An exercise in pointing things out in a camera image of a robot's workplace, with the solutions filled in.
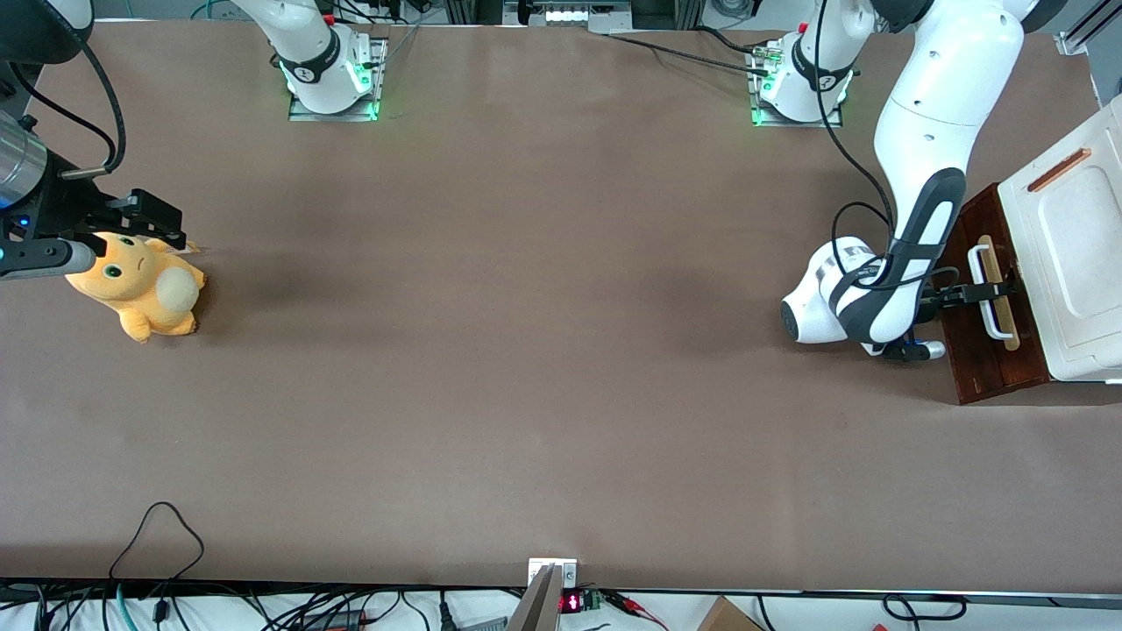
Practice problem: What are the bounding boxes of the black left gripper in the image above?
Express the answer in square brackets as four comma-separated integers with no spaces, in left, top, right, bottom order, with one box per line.
[913,279,1022,316]

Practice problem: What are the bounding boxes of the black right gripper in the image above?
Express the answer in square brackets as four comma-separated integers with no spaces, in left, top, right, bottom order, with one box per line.
[4,151,188,259]

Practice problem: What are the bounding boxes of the white drawer handle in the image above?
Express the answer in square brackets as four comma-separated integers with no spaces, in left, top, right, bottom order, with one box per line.
[964,245,1011,342]

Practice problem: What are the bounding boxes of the brown wooden drawer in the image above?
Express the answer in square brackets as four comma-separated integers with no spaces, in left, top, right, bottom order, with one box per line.
[944,184,1052,404]

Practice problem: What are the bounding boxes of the orange plush toy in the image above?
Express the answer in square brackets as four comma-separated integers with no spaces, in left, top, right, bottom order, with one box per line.
[65,231,208,344]

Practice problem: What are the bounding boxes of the white-topped brown wooden cabinet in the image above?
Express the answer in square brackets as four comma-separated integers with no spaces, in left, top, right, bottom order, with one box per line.
[942,92,1122,406]

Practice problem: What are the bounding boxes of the orange strip on cabinet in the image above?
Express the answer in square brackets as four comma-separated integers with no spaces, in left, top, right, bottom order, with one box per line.
[1026,147,1093,194]

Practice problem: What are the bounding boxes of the brown cardboard box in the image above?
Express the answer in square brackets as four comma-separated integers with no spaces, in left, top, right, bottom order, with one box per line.
[697,596,765,631]

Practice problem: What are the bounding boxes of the black power adapter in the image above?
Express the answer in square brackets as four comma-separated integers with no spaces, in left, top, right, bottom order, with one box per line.
[302,609,370,631]

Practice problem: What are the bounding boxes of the red and black clip leads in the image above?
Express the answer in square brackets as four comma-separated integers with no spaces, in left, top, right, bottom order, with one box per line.
[603,589,669,631]

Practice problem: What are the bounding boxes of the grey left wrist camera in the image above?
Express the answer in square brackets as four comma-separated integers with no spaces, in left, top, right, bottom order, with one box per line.
[881,337,948,363]

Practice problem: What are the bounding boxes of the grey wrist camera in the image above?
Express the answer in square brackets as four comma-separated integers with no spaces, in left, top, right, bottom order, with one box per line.
[0,238,97,281]
[881,337,948,363]

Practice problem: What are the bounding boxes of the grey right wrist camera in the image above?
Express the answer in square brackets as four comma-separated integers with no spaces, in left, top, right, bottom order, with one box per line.
[0,238,97,281]

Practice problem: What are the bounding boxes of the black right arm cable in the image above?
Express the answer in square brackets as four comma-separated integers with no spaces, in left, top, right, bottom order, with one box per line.
[7,39,127,180]

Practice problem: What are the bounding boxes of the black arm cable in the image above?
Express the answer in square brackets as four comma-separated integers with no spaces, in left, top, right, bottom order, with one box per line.
[7,39,127,180]
[811,0,962,293]

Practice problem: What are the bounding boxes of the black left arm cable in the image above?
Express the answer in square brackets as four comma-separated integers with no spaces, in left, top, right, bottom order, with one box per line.
[811,0,962,293]

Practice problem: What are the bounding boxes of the aluminium profile rail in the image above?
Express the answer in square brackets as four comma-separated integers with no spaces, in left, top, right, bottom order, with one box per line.
[1056,0,1122,56]

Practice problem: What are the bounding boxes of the thin black cable loop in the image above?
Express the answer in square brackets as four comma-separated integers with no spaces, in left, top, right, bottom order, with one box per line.
[881,593,968,623]

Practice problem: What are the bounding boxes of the black looped cable with plug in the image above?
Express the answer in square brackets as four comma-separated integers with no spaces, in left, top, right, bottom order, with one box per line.
[108,501,206,625]

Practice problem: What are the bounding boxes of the long black table cable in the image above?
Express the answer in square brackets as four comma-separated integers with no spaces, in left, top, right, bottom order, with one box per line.
[605,31,773,78]

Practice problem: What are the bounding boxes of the aluminium frame with light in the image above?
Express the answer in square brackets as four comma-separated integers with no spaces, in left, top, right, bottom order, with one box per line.
[504,0,633,34]

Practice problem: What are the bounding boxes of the white metal bracket plate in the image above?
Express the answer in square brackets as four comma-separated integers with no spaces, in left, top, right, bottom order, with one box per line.
[528,558,579,590]

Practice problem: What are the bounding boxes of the grey angled mount bar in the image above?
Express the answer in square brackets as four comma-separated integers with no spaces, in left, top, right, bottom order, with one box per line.
[507,565,563,631]

